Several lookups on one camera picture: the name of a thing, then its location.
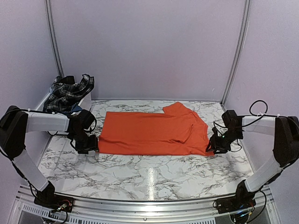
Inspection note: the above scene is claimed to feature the white plastic laundry bin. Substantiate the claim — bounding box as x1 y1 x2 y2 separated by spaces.
35 92 92 111

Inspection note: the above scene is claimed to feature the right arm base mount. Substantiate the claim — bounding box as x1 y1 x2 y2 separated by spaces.
214 196 256 214

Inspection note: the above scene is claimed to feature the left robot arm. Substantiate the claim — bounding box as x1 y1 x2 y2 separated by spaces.
0 105 98 208

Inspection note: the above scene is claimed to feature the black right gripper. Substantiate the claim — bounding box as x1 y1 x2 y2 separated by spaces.
206 129 242 154

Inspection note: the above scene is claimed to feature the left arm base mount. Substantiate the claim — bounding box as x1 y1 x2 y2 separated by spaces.
34 194 74 212

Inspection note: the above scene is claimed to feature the black white plaid shirt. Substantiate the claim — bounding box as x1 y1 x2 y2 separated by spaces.
43 74 95 113

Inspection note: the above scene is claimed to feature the orange t-shirt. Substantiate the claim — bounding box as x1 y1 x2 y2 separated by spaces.
98 102 214 156

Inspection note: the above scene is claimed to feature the right aluminium corner post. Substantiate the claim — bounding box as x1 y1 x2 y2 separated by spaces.
221 0 252 106

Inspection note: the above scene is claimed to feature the blue garment in bin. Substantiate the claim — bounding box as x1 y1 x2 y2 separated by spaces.
60 105 83 116

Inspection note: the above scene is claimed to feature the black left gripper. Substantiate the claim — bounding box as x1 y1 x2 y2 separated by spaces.
69 129 99 154

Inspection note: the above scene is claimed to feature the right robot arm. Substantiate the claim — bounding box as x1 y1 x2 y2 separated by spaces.
206 110 299 209

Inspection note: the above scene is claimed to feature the aluminium front frame rail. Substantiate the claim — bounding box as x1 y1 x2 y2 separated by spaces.
8 185 281 224

